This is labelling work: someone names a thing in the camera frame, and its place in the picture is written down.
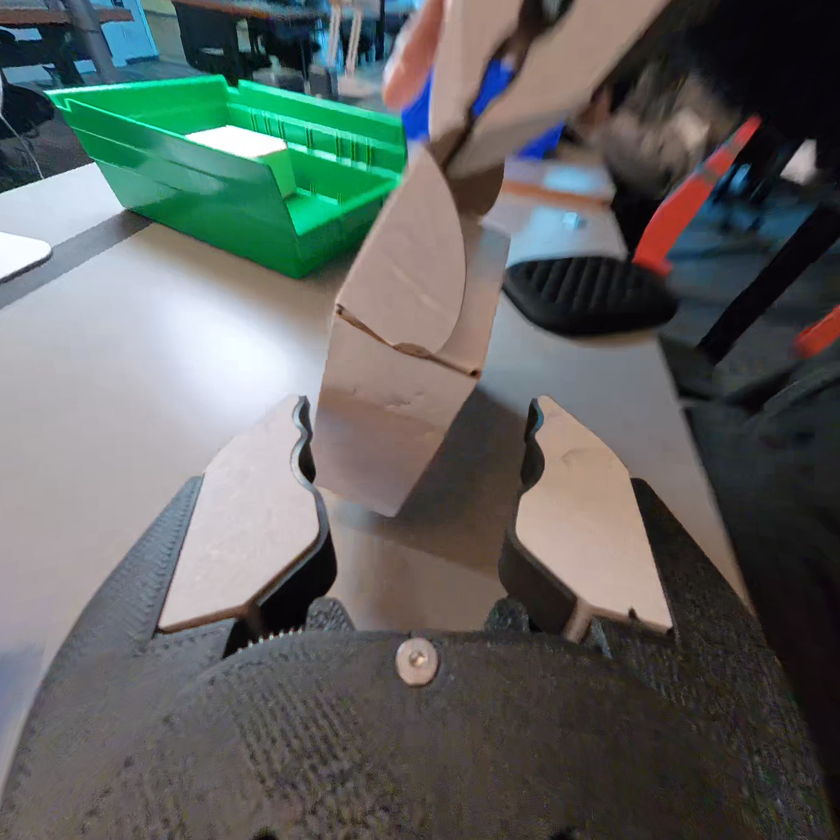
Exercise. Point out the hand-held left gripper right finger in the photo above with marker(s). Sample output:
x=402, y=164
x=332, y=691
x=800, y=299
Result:
x=590, y=531

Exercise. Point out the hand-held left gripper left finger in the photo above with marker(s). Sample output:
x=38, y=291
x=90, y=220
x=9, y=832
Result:
x=249, y=525

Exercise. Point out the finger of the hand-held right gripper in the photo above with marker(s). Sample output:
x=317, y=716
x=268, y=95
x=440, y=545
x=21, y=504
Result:
x=577, y=65
x=469, y=52

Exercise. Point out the white cardboard mailer box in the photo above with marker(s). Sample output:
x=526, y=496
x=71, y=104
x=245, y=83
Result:
x=229, y=141
x=394, y=275

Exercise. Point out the green plastic bin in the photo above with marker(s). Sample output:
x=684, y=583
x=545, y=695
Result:
x=197, y=197

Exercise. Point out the grey desk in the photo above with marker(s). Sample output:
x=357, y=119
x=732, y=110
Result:
x=131, y=361

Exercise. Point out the person's right hand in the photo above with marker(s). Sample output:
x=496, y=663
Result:
x=413, y=59

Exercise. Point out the blue plastic bin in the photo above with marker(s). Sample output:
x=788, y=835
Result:
x=492, y=85

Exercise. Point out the red and black chair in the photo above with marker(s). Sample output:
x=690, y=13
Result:
x=689, y=197

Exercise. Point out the wood-edged grey table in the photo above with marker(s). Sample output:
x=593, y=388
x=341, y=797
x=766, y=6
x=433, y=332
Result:
x=544, y=236

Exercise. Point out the black wrist rest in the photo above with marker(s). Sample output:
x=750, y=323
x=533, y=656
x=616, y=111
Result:
x=590, y=295

